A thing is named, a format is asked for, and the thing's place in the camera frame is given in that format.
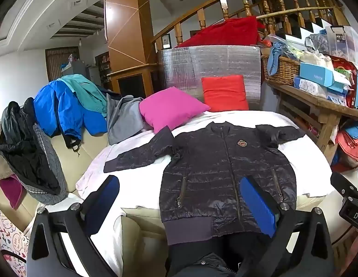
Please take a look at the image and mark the wooden table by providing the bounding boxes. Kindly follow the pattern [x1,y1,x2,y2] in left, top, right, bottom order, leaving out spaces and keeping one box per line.
[264,79,358,165]

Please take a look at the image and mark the magenta cloth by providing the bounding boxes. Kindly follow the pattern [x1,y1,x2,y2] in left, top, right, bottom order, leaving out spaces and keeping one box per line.
[0,175,26,210]

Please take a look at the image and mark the white printed box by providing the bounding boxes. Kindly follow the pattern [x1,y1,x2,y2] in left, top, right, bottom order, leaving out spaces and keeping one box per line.
[294,76,329,99]

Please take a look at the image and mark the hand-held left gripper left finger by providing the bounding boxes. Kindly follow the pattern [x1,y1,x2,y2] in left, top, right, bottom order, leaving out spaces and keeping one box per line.
[27,175,120,277]

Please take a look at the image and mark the wicker basket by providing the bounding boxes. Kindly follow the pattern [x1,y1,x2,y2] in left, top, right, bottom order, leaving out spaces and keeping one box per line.
[261,55,301,86]

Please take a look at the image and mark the clear plastic bag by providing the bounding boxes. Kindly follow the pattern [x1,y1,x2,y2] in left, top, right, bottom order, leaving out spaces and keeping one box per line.
[305,33,331,55]

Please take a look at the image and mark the coral folded clothes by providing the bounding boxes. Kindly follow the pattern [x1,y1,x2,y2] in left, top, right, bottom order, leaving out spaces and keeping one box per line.
[336,130,358,162]

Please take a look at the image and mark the wooden pillar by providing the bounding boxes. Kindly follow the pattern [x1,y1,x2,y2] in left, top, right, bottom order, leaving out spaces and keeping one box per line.
[105,0,156,99]

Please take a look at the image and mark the black quilted jacket with badge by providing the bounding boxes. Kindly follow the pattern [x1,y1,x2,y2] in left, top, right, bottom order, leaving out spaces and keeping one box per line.
[104,121,308,246]

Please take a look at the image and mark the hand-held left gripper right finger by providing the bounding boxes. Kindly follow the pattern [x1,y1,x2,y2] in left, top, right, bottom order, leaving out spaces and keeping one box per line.
[239,176,334,277]

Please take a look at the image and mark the silver foil insulation mat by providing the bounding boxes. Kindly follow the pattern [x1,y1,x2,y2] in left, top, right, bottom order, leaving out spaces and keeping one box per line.
[157,45,263,111]

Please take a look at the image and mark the heart patterned cloth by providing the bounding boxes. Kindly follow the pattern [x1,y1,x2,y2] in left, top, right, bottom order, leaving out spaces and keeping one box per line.
[0,205,31,277]

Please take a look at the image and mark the white bed blanket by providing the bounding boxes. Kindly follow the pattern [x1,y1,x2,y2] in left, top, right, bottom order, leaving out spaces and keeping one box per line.
[76,110,335,277]

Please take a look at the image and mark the pink pillow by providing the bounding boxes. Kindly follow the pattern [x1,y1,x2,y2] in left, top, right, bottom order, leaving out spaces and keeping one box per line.
[138,87,211,135]

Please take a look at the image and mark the blue cardboard box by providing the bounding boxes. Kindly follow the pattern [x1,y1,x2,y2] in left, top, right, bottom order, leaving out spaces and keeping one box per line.
[299,62,351,93]

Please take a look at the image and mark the grey jacket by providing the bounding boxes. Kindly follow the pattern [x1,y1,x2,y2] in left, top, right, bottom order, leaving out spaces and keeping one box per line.
[105,92,147,145]

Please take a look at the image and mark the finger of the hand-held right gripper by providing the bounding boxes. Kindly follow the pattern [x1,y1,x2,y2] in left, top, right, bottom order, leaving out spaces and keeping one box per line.
[330,172,358,199]

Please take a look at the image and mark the shiny black puffer jacket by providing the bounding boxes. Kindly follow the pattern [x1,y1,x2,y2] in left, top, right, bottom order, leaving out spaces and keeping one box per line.
[0,97,62,195]

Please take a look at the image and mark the teal jacket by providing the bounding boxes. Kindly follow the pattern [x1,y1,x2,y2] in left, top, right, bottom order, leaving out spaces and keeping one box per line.
[60,74,108,119]

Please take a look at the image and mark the red pillow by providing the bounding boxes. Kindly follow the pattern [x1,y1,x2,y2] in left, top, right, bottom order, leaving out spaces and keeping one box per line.
[201,75,250,112]

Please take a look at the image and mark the wooden stair railing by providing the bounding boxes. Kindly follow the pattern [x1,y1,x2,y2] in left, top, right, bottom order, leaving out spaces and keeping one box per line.
[151,0,351,49]

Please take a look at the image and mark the light blue cloth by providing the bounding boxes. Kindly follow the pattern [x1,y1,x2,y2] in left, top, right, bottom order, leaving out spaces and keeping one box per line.
[267,41,292,76]

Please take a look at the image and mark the grey knit sweater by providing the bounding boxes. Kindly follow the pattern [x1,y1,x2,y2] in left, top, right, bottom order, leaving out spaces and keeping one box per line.
[16,123,68,205]

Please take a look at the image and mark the blue jacket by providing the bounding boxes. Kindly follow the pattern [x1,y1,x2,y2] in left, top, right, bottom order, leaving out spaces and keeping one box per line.
[33,79,108,149]

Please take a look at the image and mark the red fluffy blanket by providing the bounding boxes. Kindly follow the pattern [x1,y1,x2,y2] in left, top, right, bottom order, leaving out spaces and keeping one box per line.
[174,16,266,48]

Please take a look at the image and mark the red snack bag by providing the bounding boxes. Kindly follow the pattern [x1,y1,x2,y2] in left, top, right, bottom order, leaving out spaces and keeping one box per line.
[330,56,358,108]

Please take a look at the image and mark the clear plastic storage box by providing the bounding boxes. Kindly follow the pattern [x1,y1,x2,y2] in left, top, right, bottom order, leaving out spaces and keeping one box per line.
[325,25,358,72]

